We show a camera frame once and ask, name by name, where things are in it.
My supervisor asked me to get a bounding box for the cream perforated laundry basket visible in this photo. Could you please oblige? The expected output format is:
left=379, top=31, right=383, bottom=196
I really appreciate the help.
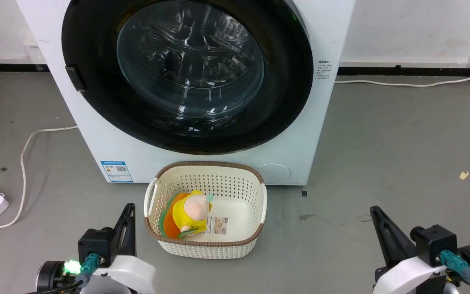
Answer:
left=144, top=161, right=268, bottom=260

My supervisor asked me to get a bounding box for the white front-load washing machine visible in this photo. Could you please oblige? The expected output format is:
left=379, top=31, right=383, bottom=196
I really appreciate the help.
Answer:
left=15, top=0, right=356, bottom=187

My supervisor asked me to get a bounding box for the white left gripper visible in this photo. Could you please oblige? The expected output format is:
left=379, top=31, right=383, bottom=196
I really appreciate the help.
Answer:
left=80, top=203, right=156, bottom=294

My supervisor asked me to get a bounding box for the yellow and orange plush doll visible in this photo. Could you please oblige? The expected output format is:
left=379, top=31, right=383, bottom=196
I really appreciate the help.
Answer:
left=159, top=189, right=214, bottom=240

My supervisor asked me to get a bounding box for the blue energy label sticker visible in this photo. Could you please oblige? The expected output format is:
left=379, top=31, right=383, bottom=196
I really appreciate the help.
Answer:
left=100, top=160, right=134, bottom=183

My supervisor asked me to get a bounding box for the teal right camera cable plug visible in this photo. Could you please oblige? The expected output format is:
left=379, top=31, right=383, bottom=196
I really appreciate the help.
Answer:
left=438, top=249, right=470, bottom=285

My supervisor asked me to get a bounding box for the white paper label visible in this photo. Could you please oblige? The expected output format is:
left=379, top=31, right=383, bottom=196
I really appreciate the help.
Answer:
left=203, top=216, right=228, bottom=236

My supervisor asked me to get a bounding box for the white washer power cable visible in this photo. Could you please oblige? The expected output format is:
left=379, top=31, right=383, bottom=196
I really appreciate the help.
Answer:
left=335, top=69, right=470, bottom=88

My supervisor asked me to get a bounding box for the round black glass washer door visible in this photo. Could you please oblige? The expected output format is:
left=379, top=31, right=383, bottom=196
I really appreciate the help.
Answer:
left=61, top=0, right=315, bottom=155

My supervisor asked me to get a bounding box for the white power strip cable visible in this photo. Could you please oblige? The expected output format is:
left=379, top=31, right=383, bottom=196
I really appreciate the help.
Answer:
left=0, top=126, right=79, bottom=230

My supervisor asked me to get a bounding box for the small printed text sticker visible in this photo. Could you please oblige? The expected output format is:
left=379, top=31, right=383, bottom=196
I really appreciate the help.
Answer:
left=317, top=60, right=333, bottom=81

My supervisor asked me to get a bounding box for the teal camera cable plug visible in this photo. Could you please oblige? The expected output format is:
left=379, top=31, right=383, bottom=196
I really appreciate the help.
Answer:
left=438, top=249, right=470, bottom=285
left=75, top=253, right=101, bottom=285

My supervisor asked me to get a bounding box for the teal left camera cable plug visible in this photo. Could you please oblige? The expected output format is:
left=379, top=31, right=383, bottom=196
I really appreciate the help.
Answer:
left=75, top=253, right=101, bottom=285

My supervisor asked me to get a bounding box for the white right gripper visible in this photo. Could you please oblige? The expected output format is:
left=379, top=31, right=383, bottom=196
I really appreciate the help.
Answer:
left=370, top=206, right=448, bottom=294

